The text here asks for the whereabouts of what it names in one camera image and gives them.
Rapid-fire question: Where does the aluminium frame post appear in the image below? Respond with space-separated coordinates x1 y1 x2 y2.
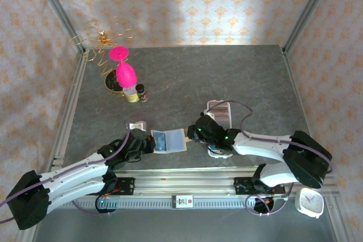
29 0 86 54
282 0 338 56

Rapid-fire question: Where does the stack of credit cards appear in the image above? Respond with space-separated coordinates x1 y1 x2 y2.
210 103 230 126

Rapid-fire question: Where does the small dark bottle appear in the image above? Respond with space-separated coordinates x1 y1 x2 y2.
135 83 148 103

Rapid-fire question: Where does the white alarm clock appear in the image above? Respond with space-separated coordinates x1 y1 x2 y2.
294 187 324 219

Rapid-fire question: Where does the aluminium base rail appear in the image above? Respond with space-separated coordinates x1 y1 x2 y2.
29 164 340 211

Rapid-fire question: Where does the pink goblet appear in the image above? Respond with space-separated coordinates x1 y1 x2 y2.
108 45 138 88

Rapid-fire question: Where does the gold wire glass rack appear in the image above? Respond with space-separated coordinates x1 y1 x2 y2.
70 16 136 95

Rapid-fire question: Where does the blue credit card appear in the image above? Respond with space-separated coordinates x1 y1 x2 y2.
154 133 167 151

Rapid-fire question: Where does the aluminium table side rail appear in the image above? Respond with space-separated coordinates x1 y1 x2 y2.
52 52 87 169
282 48 324 175

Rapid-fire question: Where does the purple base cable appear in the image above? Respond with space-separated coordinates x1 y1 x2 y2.
69 195 111 216
245 182 296 216

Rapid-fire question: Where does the yellow-label bottle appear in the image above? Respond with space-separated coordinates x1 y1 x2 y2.
122 85 140 103

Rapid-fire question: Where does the white number tag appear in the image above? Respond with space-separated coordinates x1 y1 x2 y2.
171 195 195 210

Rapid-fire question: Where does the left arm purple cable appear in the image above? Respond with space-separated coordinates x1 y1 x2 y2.
0 122 134 224

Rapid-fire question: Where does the white plastic basket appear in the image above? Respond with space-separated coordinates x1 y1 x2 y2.
206 100 234 158

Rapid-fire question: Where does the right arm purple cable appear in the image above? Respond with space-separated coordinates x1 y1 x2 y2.
205 99 337 175

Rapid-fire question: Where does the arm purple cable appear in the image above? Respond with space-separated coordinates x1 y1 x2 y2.
0 122 134 224
205 99 337 175

